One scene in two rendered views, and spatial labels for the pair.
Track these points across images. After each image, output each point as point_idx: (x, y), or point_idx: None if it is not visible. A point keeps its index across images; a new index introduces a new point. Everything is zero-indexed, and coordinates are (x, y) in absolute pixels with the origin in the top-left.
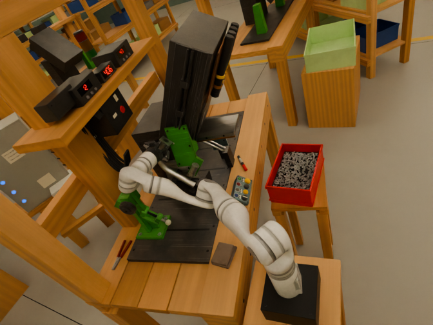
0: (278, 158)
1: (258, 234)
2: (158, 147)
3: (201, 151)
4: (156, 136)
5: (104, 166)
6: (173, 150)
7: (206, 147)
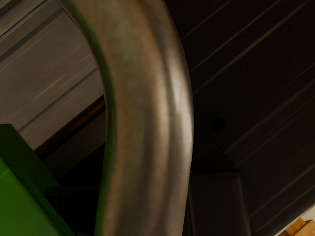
0: None
1: None
2: (180, 203)
3: (38, 17)
4: (277, 151)
5: None
6: (10, 206)
7: (32, 40)
